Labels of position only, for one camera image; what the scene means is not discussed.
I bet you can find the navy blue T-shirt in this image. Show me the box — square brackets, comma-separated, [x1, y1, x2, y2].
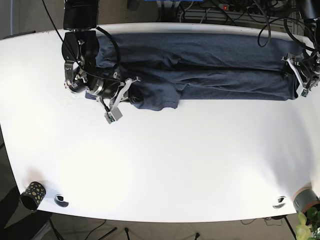
[85, 32, 301, 112]

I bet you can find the grey plant pot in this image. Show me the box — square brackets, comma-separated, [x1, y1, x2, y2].
[292, 187, 320, 214]

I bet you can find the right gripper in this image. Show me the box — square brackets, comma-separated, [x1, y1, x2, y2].
[99, 76, 144, 124]

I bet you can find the silver table grommet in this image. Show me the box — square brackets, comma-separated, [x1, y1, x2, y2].
[54, 194, 69, 208]
[272, 196, 287, 210]

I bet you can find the black dotted cup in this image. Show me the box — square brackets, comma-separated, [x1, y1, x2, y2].
[20, 181, 47, 211]

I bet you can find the left silver table grommet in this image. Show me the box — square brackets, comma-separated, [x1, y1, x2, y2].
[54, 194, 69, 208]

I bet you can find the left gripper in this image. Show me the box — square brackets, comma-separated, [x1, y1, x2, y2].
[281, 55, 320, 97]

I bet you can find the right silver table grommet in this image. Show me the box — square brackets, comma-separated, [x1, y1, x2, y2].
[272, 196, 287, 210]

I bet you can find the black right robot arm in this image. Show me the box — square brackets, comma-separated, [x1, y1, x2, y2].
[61, 0, 141, 124]

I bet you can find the green potted plant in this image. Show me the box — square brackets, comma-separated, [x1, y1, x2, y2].
[295, 206, 320, 240]

